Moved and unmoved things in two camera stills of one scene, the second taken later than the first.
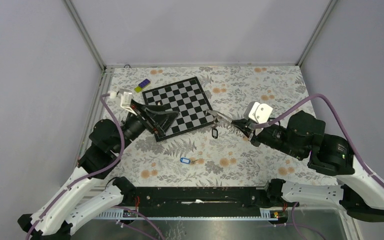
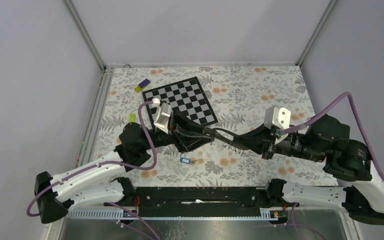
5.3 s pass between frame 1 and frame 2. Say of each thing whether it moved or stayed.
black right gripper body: moved
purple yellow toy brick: stayed
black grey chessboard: stayed
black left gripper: moved
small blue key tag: stayed
